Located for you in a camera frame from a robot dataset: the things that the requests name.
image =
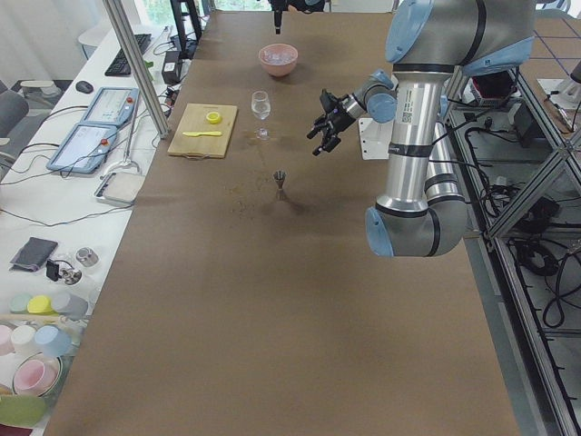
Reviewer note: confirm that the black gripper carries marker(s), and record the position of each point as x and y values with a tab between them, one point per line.
340	117

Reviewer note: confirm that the clear ice cubes pile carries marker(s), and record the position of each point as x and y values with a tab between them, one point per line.
278	55

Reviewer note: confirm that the steel jigger measuring cup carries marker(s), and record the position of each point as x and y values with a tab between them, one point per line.
279	178

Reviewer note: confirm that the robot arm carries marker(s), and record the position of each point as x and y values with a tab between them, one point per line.
422	212

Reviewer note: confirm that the wine glass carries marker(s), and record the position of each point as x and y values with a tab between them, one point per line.
261	108

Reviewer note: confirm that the lemon slice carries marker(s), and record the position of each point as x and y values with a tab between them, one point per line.
213	117

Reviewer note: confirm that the bamboo cutting board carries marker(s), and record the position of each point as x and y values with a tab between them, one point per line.
193	120

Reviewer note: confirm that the yellow plastic knife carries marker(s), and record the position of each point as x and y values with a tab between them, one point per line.
203	134

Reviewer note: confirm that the black power adapter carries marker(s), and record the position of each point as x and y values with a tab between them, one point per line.
172	67

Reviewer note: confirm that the upper teach pendant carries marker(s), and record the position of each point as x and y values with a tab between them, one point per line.
112	105

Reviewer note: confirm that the teach pendant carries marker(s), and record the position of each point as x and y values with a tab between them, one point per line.
84	149
112	105

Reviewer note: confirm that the metal tray with cloth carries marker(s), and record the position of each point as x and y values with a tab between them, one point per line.
119	188

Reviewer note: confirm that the brown table mat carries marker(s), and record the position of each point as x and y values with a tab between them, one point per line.
228	312

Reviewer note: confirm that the black computer mouse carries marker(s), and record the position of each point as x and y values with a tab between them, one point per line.
84	87

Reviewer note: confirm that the lower teach pendant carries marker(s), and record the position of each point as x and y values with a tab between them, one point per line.
84	149

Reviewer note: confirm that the grey office chair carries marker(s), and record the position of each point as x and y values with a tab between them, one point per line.
16	126

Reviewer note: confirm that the grey folded cloth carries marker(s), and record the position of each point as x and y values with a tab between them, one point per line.
33	255

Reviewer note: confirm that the grey blue cup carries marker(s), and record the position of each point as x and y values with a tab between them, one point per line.
70	305

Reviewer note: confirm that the wooden dowel cup rack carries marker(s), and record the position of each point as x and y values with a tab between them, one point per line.
11	317

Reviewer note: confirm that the yellow cup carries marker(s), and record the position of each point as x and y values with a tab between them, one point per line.
40	305

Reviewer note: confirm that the light blue cup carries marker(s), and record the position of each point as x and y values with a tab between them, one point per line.
52	341

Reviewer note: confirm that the pale green cup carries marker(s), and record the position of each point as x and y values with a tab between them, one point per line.
19	303

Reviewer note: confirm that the white cup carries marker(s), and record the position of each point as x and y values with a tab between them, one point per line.
23	340

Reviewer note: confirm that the pink cup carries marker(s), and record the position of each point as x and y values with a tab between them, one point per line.
6	345

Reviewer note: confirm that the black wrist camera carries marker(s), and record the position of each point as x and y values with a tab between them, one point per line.
328	101

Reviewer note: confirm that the aluminium frame post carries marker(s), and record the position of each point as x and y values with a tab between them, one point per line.
124	33

